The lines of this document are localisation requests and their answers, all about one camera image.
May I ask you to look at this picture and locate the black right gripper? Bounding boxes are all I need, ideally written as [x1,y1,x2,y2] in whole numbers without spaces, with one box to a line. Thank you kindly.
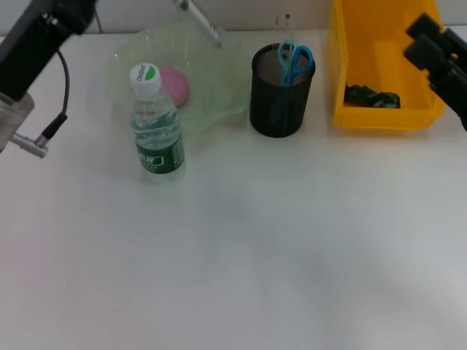
[403,12,467,132]

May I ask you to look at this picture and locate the silver white ballpoint pen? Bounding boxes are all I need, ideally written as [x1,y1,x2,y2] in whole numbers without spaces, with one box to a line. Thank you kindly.
[173,0,223,48]

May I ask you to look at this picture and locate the clear plastic ruler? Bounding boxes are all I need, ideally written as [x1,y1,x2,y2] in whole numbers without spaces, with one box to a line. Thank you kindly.
[274,12,297,87]

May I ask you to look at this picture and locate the green plastic wrapper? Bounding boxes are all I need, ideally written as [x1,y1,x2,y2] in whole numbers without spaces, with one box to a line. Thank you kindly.
[344,83,401,109]

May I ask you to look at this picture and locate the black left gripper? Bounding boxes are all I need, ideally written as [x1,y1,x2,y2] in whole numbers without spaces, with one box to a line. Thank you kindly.
[0,0,100,102]

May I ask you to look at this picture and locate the yellow plastic storage bin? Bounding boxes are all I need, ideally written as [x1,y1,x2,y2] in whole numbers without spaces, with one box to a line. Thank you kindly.
[326,0,447,131]

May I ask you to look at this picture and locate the blue teal sheathed scissors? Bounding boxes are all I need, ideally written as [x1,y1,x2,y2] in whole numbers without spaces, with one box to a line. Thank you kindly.
[269,41,314,125]

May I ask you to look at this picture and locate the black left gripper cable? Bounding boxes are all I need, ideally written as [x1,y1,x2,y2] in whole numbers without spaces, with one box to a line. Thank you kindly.
[36,49,71,147]

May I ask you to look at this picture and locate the black mesh pen holder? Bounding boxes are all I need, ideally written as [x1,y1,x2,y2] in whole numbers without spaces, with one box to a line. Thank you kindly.
[250,42,317,139]

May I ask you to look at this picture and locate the pink peach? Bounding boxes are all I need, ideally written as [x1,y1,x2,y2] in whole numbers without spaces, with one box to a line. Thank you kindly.
[159,65,192,108]

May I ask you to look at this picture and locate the white left wrist cable socket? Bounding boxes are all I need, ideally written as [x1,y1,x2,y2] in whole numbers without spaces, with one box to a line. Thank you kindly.
[9,133,49,160]

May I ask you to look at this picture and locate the translucent green wavy fruit bowl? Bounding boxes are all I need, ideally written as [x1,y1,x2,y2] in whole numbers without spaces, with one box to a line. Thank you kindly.
[106,20,251,136]

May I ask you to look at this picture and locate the clear water bottle green label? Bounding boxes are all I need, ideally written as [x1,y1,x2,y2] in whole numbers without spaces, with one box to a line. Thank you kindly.
[128,62,187,184]

